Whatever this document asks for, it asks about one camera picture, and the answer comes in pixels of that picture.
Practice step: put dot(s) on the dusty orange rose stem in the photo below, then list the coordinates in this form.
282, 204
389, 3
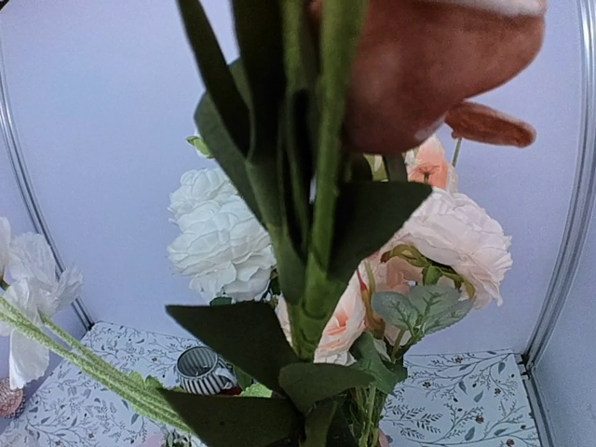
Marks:
310, 124

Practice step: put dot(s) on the peach rose flower stem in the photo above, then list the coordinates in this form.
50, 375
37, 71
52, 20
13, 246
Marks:
448, 258

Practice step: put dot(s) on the peach blossom flower stem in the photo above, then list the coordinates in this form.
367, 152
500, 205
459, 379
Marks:
427, 164

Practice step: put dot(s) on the white blossom flower stem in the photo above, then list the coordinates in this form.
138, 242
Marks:
32, 292

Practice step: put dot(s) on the white peony flower stem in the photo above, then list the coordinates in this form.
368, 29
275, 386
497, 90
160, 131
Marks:
222, 248

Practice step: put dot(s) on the striped ceramic cup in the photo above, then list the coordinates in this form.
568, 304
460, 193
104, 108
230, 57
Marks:
202, 371

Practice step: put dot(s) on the floral patterned tablecloth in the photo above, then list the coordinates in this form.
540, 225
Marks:
470, 399

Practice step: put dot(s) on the right aluminium frame post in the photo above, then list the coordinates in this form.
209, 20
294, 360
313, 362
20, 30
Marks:
558, 174

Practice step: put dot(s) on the aluminium frame post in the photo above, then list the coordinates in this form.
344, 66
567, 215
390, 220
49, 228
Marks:
41, 116
558, 174

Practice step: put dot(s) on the left aluminium frame post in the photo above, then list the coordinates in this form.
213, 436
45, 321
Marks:
41, 116

